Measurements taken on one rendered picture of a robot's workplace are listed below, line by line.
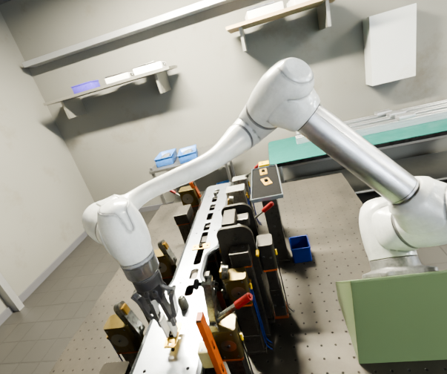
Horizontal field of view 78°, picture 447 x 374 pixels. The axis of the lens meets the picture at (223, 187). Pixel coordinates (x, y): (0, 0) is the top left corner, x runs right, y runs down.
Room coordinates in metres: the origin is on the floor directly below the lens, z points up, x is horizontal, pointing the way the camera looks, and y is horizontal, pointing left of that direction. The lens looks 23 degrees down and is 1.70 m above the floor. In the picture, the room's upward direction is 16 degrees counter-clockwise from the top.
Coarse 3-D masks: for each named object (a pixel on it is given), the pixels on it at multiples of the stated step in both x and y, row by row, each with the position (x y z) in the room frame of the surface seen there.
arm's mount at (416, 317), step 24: (360, 288) 0.59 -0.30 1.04; (384, 288) 0.58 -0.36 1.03; (408, 288) 0.56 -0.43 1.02; (432, 288) 0.55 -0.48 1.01; (360, 312) 0.59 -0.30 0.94; (384, 312) 0.58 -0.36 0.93; (408, 312) 0.56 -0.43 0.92; (432, 312) 0.55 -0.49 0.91; (360, 336) 0.59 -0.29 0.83; (384, 336) 0.58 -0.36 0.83; (408, 336) 0.56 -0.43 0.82; (432, 336) 0.55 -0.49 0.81; (360, 360) 0.60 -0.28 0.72; (384, 360) 0.58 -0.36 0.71; (408, 360) 0.56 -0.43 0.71
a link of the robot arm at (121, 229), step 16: (112, 208) 0.60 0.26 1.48; (128, 208) 0.61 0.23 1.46; (96, 224) 0.66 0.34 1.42; (112, 224) 0.58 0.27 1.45; (128, 224) 0.59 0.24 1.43; (144, 224) 0.62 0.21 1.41; (112, 240) 0.58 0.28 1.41; (128, 240) 0.58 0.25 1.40; (144, 240) 0.60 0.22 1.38; (128, 256) 0.57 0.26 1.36; (144, 256) 0.59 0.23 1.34
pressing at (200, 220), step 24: (216, 216) 1.33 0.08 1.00; (192, 240) 1.15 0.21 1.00; (216, 240) 1.10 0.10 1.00; (192, 264) 0.97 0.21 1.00; (192, 312) 0.71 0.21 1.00; (144, 336) 0.68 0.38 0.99; (192, 336) 0.62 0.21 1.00; (144, 360) 0.59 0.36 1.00; (168, 360) 0.57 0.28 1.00; (192, 360) 0.55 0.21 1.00
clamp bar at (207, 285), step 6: (210, 276) 0.60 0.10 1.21; (198, 282) 0.60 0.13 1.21; (204, 282) 0.60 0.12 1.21; (210, 282) 0.58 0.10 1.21; (216, 282) 0.59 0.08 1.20; (198, 288) 0.59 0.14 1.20; (204, 288) 0.58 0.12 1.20; (210, 288) 0.57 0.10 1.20; (204, 294) 0.58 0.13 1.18; (210, 294) 0.57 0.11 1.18; (210, 300) 0.58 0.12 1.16; (210, 306) 0.58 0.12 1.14; (216, 306) 0.61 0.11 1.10; (210, 312) 0.58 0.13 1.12; (216, 312) 0.60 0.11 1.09; (210, 318) 0.58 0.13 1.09; (216, 324) 0.58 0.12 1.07
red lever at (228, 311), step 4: (248, 292) 0.58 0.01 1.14; (244, 296) 0.57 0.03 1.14; (248, 296) 0.57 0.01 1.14; (252, 296) 0.57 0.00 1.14; (236, 300) 0.58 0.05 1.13; (240, 300) 0.57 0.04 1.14; (244, 300) 0.57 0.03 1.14; (248, 300) 0.56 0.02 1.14; (232, 304) 0.59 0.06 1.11; (236, 304) 0.57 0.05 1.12; (240, 304) 0.57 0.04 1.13; (244, 304) 0.57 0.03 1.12; (228, 308) 0.59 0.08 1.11; (232, 308) 0.58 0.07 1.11; (236, 308) 0.57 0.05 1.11; (220, 312) 0.60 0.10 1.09; (224, 312) 0.58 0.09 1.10; (228, 312) 0.58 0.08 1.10; (232, 312) 0.58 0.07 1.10; (216, 316) 0.60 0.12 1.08; (220, 316) 0.58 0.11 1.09; (224, 316) 0.58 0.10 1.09; (216, 320) 0.59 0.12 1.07; (220, 320) 0.58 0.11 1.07
